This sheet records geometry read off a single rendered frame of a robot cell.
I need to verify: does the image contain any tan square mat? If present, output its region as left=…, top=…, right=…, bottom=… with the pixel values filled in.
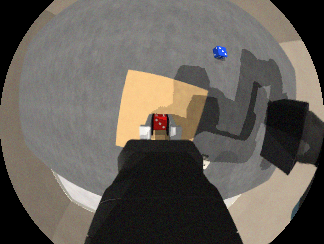
left=116, top=70, right=208, bottom=147

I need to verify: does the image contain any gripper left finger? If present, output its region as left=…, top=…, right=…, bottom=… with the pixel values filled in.
left=139, top=114, right=154, bottom=140

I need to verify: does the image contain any white die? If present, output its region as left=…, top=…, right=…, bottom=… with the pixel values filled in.
left=203, top=156, right=210, bottom=169

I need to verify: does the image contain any red die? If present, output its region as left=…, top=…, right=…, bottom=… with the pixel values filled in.
left=154, top=114, right=167, bottom=130

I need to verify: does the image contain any blue die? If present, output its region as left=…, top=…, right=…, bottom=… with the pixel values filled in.
left=213, top=46, right=228, bottom=59

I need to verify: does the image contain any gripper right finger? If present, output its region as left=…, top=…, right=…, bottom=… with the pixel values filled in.
left=166, top=114, right=182, bottom=140

